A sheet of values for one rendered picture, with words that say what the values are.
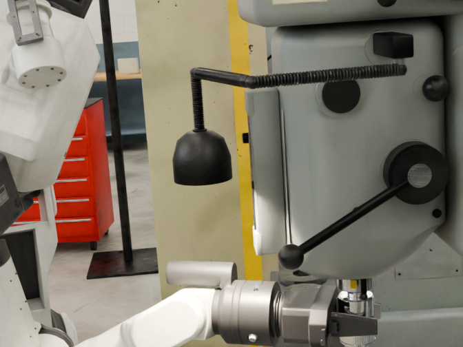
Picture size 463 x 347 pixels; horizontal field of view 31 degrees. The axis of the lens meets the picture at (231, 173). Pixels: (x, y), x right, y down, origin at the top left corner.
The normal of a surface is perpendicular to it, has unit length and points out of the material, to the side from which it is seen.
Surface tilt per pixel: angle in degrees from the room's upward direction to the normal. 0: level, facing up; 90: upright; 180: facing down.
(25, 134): 58
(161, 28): 90
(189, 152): 73
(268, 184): 90
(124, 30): 90
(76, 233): 90
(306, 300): 0
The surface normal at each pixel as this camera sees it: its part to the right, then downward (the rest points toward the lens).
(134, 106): 0.07, 0.21
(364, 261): 0.10, 0.70
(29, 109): 0.30, -0.37
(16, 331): 0.68, 0.09
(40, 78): 0.25, 0.92
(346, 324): -0.25, 0.22
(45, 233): 0.37, 0.01
